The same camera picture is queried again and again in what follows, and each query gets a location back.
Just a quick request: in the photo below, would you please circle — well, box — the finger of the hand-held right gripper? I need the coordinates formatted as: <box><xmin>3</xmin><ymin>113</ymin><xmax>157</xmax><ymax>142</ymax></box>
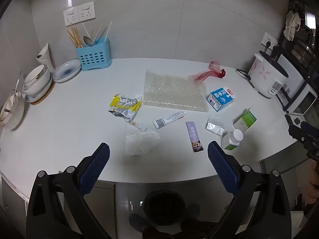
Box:
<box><xmin>300</xmin><ymin>121</ymin><xmax>319</xmax><ymax>138</ymax></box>
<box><xmin>285</xmin><ymin>114</ymin><xmax>312</xmax><ymax>143</ymax></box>

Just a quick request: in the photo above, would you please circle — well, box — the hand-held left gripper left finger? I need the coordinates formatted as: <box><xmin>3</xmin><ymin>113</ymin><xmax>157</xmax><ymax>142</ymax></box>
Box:
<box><xmin>26</xmin><ymin>142</ymin><xmax>111</xmax><ymax>239</ymax></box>

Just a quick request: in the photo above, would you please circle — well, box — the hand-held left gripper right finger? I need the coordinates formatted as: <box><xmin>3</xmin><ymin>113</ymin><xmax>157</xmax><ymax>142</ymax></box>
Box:
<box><xmin>207</xmin><ymin>141</ymin><xmax>292</xmax><ymax>239</ymax></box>

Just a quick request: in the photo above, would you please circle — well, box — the white pill bottle green label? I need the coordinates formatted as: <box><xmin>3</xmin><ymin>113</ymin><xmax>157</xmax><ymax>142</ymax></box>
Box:
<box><xmin>221</xmin><ymin>129</ymin><xmax>244</xmax><ymax>151</ymax></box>

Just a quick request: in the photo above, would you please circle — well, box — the green and white carton box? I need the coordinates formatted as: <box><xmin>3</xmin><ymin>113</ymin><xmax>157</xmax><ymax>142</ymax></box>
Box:
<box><xmin>233</xmin><ymin>107</ymin><xmax>258</xmax><ymax>131</ymax></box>

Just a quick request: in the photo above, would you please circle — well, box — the white tissue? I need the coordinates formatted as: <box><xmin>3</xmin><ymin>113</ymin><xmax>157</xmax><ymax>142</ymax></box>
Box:
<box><xmin>125</xmin><ymin>130</ymin><xmax>160</xmax><ymax>156</ymax></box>

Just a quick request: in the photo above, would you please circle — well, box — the dark plastic mesh trash bin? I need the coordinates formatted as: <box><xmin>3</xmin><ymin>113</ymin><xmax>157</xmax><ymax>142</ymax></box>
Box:
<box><xmin>144</xmin><ymin>190</ymin><xmax>186</xmax><ymax>227</ymax></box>

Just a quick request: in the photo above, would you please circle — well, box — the yellow and white snack wrapper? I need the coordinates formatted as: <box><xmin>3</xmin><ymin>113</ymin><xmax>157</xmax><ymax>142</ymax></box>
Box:
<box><xmin>108</xmin><ymin>94</ymin><xmax>142</xmax><ymax>120</ymax></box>

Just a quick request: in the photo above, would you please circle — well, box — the blue and white milk carton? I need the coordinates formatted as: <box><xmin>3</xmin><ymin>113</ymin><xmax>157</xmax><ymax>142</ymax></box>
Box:
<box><xmin>207</xmin><ymin>86</ymin><xmax>236</xmax><ymax>112</ymax></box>

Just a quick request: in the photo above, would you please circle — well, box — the person's right hand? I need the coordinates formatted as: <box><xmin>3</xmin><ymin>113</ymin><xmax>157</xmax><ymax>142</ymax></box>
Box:
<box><xmin>304</xmin><ymin>159</ymin><xmax>319</xmax><ymax>206</ymax></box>

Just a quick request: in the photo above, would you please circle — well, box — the white microwave oven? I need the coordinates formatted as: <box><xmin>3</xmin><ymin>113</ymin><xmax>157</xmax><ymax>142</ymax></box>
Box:
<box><xmin>275</xmin><ymin>53</ymin><xmax>318</xmax><ymax>115</ymax></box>

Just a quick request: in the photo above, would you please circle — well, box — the purple sachet packet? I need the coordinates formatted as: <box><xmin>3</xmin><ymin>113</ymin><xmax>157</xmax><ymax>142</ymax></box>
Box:
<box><xmin>186</xmin><ymin>121</ymin><xmax>204</xmax><ymax>152</ymax></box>

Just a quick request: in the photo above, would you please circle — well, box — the silver foil packet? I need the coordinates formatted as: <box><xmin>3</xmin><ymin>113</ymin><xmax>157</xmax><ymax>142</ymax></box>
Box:
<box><xmin>206</xmin><ymin>116</ymin><xmax>225</xmax><ymax>136</ymax></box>

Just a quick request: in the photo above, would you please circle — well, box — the blue fuzzy slipper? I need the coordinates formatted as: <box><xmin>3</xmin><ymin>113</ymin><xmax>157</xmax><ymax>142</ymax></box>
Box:
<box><xmin>186</xmin><ymin>204</ymin><xmax>200</xmax><ymax>221</ymax></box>
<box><xmin>129</xmin><ymin>213</ymin><xmax>150</xmax><ymax>232</ymax></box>

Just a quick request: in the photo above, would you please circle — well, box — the small white orange sachet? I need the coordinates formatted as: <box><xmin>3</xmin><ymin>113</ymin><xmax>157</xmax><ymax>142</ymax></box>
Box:
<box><xmin>125</xmin><ymin>119</ymin><xmax>148</xmax><ymax>132</ymax></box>

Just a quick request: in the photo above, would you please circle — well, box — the white floral rice cooker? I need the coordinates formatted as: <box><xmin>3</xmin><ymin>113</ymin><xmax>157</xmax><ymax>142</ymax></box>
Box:
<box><xmin>248</xmin><ymin>50</ymin><xmax>289</xmax><ymax>99</ymax></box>

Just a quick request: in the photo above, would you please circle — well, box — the white tube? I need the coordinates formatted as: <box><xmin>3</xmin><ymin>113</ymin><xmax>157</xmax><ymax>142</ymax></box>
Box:
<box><xmin>153</xmin><ymin>112</ymin><xmax>187</xmax><ymax>129</ymax></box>

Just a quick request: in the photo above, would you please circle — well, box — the black metal rack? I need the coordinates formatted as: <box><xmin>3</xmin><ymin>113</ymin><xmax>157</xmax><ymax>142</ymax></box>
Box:
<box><xmin>277</xmin><ymin>0</ymin><xmax>319</xmax><ymax>85</ymax></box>

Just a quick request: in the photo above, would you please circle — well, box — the round wooden trivet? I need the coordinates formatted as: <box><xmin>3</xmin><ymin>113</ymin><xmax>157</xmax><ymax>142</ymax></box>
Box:
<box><xmin>29</xmin><ymin>81</ymin><xmax>55</xmax><ymax>105</ymax></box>

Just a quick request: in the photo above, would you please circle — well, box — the clear bubble wrap sheet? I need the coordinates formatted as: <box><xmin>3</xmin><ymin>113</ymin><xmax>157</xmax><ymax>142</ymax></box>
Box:
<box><xmin>143</xmin><ymin>68</ymin><xmax>209</xmax><ymax>112</ymax></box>

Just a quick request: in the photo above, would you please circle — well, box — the stack of white bowls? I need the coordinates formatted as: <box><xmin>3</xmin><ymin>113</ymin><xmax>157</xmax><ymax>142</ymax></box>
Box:
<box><xmin>22</xmin><ymin>76</ymin><xmax>53</xmax><ymax>98</ymax></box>

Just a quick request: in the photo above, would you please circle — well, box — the red mesh net bag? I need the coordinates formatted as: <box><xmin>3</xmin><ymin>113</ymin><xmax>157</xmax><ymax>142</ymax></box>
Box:
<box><xmin>191</xmin><ymin>60</ymin><xmax>227</xmax><ymax>83</ymax></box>

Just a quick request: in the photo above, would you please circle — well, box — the white bowl with brown marks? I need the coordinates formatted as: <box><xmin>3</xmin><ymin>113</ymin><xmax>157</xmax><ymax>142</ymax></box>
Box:
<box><xmin>0</xmin><ymin>92</ymin><xmax>25</xmax><ymax>130</ymax></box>

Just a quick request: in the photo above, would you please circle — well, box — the blue patterned plate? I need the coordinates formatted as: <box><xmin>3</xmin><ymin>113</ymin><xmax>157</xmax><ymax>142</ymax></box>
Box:
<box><xmin>52</xmin><ymin>59</ymin><xmax>82</xmax><ymax>83</ymax></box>

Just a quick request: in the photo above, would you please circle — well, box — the pale hanging cloth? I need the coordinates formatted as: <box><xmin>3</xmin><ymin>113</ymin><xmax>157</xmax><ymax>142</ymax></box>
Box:
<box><xmin>284</xmin><ymin>10</ymin><xmax>302</xmax><ymax>41</ymax></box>

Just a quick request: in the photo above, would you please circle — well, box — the white ceramic bowl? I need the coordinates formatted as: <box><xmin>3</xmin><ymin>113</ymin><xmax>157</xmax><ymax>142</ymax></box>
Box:
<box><xmin>24</xmin><ymin>65</ymin><xmax>49</xmax><ymax>87</ymax></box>

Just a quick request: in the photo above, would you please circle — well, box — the blue plastic utensil holder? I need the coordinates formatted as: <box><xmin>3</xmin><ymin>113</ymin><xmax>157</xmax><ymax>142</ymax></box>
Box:
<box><xmin>76</xmin><ymin>37</ymin><xmax>112</xmax><ymax>71</ymax></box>

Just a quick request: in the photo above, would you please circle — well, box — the white cone-shaped vase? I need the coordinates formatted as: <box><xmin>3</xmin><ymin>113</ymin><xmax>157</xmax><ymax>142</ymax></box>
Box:
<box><xmin>36</xmin><ymin>43</ymin><xmax>56</xmax><ymax>72</ymax></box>

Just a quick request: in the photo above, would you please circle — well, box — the bundle of wooden chopsticks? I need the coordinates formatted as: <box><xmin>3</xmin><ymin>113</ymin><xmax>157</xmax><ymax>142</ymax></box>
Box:
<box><xmin>67</xmin><ymin>22</ymin><xmax>84</xmax><ymax>48</ymax></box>

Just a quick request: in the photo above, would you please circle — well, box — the black power cord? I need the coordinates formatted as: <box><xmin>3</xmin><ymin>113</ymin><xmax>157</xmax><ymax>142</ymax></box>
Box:
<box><xmin>235</xmin><ymin>69</ymin><xmax>251</xmax><ymax>80</ymax></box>

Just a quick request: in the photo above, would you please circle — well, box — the white wall socket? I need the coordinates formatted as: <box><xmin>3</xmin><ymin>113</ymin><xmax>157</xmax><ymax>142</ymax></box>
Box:
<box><xmin>77</xmin><ymin>2</ymin><xmax>96</xmax><ymax>22</ymax></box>
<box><xmin>260</xmin><ymin>32</ymin><xmax>279</xmax><ymax>50</ymax></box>
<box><xmin>63</xmin><ymin>8</ymin><xmax>80</xmax><ymax>26</ymax></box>

